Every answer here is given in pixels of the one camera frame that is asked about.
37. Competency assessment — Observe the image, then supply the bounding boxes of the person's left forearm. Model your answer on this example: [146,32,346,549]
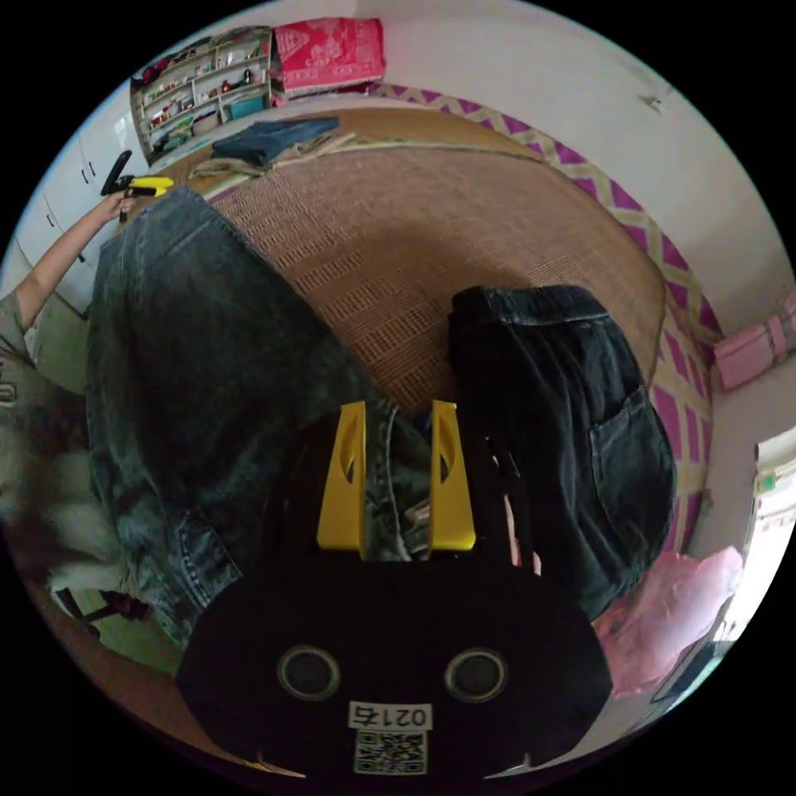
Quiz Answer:
[13,205,119,328]

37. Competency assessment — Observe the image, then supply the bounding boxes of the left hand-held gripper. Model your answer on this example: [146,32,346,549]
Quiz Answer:
[101,173,176,201]

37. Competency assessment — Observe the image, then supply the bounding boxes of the pink carton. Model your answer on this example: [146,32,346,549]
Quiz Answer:
[712,308,796,393]

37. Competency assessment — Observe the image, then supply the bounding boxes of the white cupboard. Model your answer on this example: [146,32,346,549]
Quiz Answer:
[11,99,152,315]

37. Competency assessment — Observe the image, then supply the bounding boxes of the bright window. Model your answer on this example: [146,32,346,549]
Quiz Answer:
[743,427,796,629]

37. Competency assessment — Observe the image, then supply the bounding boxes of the pile of clothes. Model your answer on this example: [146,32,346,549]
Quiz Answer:
[188,115,357,180]

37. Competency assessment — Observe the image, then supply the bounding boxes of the pink plastic bag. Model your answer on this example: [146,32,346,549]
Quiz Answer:
[594,546,745,701]

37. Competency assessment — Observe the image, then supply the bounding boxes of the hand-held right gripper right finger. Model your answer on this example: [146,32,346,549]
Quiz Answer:
[430,400,478,553]

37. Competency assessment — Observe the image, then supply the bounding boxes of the gray washed jeans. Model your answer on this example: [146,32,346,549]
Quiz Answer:
[85,185,679,651]

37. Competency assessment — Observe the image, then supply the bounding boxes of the person's body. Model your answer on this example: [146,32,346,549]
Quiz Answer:
[0,290,129,598]

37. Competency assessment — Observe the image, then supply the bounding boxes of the wooden shelf with items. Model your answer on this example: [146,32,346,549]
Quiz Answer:
[129,26,276,164]

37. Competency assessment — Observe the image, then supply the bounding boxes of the red patterned blanket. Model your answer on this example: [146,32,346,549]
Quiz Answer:
[272,17,388,100]

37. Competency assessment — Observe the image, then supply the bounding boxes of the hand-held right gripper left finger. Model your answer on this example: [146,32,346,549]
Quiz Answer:
[316,400,367,555]

